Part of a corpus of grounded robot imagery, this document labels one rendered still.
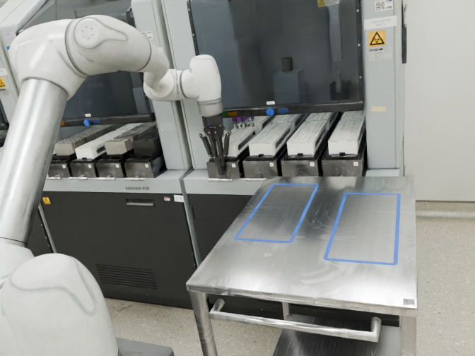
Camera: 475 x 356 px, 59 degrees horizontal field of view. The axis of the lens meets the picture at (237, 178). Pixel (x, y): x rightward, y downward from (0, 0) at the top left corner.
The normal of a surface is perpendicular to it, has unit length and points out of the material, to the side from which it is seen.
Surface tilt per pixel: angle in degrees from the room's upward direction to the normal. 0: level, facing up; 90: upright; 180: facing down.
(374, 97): 90
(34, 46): 53
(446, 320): 0
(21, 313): 68
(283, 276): 0
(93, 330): 87
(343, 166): 90
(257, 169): 90
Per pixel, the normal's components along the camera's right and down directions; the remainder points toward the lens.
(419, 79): -0.36, 0.38
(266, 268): -0.15, -0.93
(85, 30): -0.15, 0.06
